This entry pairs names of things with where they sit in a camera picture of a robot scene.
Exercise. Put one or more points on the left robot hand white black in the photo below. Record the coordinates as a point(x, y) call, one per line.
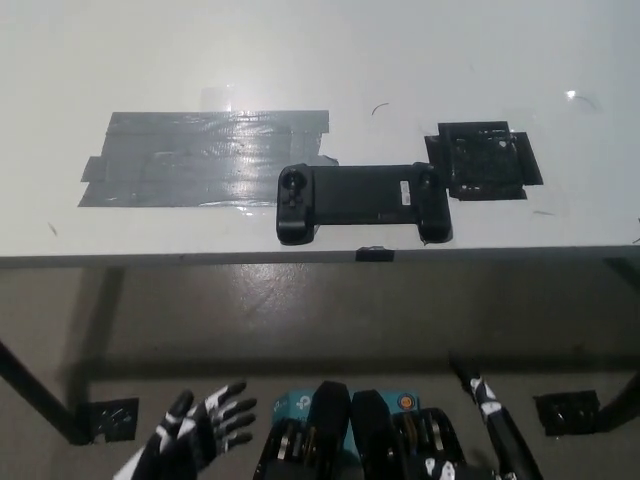
point(190, 435)

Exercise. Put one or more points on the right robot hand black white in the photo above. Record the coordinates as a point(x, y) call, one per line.
point(510, 445)

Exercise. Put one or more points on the black mobile game controller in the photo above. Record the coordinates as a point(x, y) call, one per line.
point(350, 196)

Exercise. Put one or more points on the black robot torso blocks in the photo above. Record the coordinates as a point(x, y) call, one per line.
point(330, 417)

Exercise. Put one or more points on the teal printed router box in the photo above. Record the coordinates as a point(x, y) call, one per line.
point(295, 402)

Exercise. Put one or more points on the black metal table leg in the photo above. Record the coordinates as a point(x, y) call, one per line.
point(622, 402)
point(35, 390)

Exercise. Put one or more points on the black tape square patch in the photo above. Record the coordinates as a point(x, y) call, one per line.
point(480, 161)

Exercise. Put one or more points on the grey duct tape patch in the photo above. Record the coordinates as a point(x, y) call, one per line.
point(190, 160)

